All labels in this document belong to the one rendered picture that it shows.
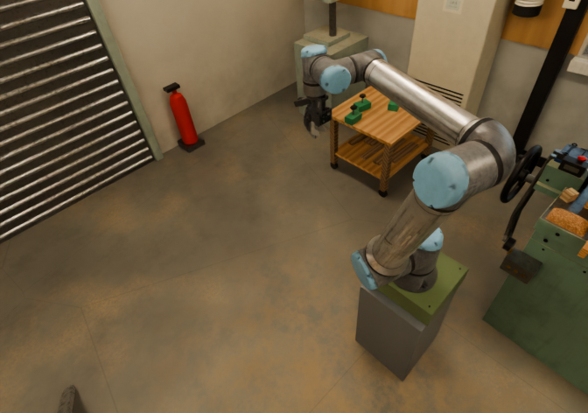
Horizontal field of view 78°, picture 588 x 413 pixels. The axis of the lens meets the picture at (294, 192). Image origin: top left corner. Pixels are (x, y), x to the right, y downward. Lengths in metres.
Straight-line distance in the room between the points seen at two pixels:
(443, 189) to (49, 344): 2.34
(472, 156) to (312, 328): 1.54
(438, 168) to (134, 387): 1.91
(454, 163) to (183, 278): 1.99
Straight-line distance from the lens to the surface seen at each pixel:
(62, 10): 2.93
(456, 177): 0.81
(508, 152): 0.91
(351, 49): 3.31
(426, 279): 1.53
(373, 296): 1.64
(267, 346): 2.15
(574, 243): 1.62
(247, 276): 2.38
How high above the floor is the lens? 1.96
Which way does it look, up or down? 44 degrees down
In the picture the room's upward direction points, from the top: 6 degrees counter-clockwise
